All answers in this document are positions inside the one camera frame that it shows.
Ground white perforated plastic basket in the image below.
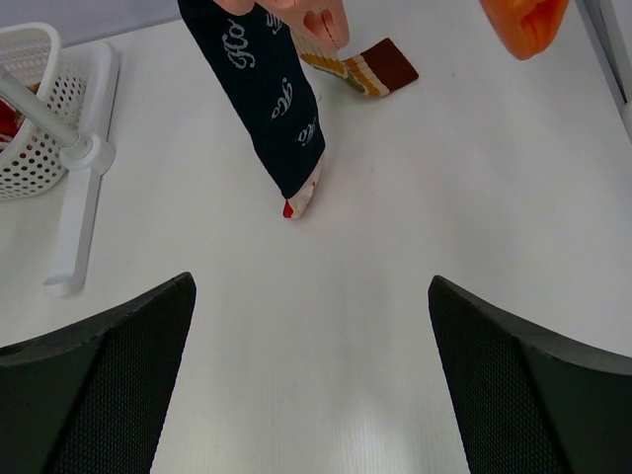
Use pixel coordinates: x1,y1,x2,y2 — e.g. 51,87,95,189
1,23,90,200

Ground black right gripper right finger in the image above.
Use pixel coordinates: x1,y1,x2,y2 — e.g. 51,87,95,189
428,276,631,473

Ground pink round clip hanger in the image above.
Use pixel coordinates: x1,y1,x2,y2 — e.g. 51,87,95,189
217,0,569,60

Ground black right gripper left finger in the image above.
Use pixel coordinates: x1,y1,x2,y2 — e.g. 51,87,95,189
1,273,197,473

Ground navy sock red toe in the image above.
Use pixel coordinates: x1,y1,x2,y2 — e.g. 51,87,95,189
179,1,326,219

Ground silver white clothes rack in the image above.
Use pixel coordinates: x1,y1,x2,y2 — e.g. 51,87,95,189
1,41,119,297

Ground beige striped ribbed sock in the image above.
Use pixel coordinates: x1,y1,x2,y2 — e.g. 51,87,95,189
291,32,419,98

